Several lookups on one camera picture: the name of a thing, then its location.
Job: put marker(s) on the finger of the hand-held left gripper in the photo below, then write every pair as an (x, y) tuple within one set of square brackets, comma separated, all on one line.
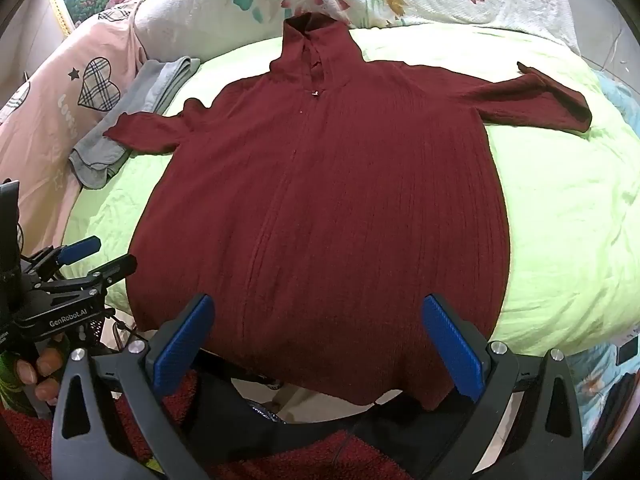
[(112, 267), (80, 249)]

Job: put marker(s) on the person's black pants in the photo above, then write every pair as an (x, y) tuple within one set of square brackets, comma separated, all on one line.
[(240, 420)]

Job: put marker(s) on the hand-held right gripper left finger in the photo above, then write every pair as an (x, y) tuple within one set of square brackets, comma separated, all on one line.
[(182, 345)]

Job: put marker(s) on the person's left hand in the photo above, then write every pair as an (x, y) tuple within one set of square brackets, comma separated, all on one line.
[(45, 367)]

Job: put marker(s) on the light green bed sheet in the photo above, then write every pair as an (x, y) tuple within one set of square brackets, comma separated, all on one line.
[(550, 210)]

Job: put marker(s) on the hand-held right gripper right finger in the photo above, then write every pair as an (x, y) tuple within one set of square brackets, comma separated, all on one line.
[(452, 345)]

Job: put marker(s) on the person's red fuzzy garment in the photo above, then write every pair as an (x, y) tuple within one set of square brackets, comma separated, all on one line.
[(310, 460)]

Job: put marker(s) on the grey folded cloth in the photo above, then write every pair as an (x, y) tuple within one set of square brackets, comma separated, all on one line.
[(95, 155)]

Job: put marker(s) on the dark red knit sweater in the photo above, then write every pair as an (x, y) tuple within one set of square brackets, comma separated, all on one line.
[(325, 210)]

